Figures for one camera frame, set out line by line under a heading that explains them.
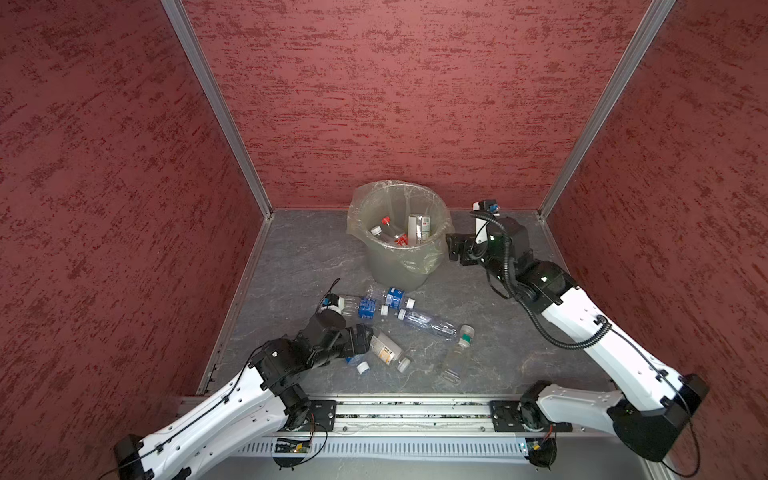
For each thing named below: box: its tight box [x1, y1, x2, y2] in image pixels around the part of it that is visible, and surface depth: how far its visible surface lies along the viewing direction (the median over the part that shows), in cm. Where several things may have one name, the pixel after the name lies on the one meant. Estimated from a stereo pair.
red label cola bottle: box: [394, 233, 409, 246], surface depth 97 cm
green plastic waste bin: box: [347, 180, 455, 292], surface depth 90 cm
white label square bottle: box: [408, 215, 431, 246], surface depth 94 cm
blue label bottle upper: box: [381, 287, 416, 310], surface depth 92 cm
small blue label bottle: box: [345, 354, 370, 375], surface depth 81 cm
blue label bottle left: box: [341, 296, 389, 320], surface depth 90 cm
